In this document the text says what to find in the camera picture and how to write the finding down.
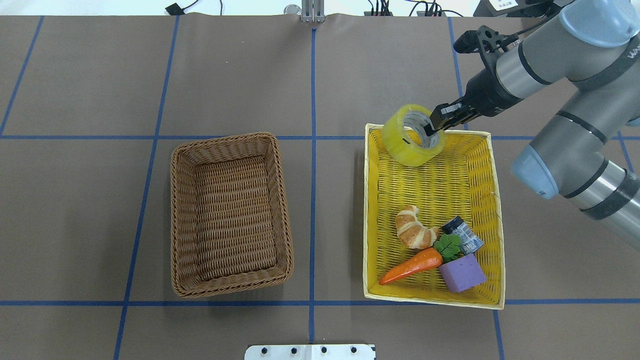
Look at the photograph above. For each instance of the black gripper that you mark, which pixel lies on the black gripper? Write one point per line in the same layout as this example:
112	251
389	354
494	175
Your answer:
483	92

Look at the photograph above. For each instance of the yellow tape roll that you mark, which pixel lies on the yellow tape roll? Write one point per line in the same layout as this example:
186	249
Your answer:
404	137

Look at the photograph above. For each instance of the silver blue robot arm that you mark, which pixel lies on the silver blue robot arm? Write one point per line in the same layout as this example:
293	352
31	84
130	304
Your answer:
595	45

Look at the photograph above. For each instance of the yellow woven basket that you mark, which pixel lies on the yellow woven basket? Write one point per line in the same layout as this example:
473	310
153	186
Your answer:
460	181

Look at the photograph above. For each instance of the brown wicker basket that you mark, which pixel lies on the brown wicker basket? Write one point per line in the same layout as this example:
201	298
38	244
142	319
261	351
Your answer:
229	222

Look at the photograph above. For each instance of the toy croissant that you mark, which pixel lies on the toy croissant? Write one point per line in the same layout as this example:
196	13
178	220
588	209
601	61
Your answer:
411	232

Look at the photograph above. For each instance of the small dark labelled jar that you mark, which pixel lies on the small dark labelled jar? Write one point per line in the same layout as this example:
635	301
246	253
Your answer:
469	241

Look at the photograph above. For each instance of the orange toy carrot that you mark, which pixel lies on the orange toy carrot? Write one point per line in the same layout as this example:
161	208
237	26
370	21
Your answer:
445	249

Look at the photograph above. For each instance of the purple foam block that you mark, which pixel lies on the purple foam block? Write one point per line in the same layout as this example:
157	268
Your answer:
462	274

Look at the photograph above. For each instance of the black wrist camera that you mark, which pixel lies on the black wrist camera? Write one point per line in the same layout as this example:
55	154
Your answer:
482	40

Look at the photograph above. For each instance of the aluminium frame post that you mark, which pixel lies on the aluminium frame post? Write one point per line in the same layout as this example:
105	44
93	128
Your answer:
313	11

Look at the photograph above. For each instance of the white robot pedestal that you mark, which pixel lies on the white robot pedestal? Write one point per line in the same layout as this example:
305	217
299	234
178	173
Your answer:
358	351

